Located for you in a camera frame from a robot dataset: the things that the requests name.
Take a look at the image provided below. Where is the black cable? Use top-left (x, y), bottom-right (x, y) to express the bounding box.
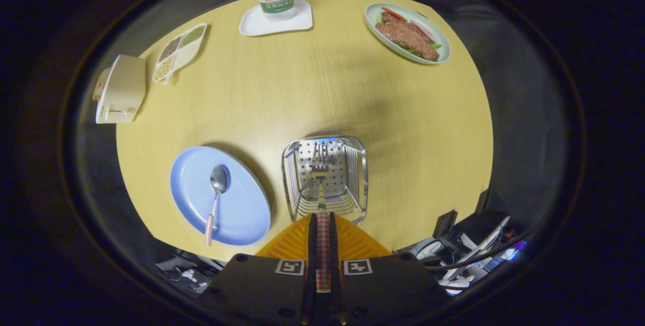
top-left (423, 233), bottom-right (530, 272)

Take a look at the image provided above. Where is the pale green plate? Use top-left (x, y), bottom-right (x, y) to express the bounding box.
top-left (364, 3), bottom-right (452, 66)

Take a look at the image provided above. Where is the cooked meat with vegetables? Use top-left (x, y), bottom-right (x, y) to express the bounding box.
top-left (375, 8), bottom-right (440, 61)

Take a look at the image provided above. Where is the blue plate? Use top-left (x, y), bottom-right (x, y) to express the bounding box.
top-left (169, 145), bottom-right (272, 246)

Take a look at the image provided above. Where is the fork with checkered handle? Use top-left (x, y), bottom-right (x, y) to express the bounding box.
top-left (305, 144), bottom-right (333, 294)

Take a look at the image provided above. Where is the toast slice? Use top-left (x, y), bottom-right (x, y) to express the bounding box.
top-left (92, 67), bottom-right (111, 101)

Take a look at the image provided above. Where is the cream toaster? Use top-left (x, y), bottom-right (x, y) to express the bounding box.
top-left (95, 54), bottom-right (147, 124)

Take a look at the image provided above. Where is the spoon with checkered handle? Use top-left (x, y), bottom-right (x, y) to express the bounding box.
top-left (204, 165), bottom-right (231, 248)

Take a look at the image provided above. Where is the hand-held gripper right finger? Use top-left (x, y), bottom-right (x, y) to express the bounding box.
top-left (329, 213), bottom-right (446, 326)

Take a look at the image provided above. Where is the white clutter under table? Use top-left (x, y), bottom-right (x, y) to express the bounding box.
top-left (156, 253), bottom-right (225, 294)

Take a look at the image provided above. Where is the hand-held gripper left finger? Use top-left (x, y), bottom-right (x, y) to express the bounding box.
top-left (209, 213), bottom-right (319, 326)

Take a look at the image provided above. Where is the white square coaster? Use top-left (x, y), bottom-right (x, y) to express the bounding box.
top-left (239, 0), bottom-right (313, 37)

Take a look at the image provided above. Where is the metal wire cutlery basket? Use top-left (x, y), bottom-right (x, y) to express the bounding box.
top-left (281, 136), bottom-right (369, 225)

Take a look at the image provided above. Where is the white divided dish with grains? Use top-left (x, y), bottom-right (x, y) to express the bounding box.
top-left (152, 23), bottom-right (208, 85)

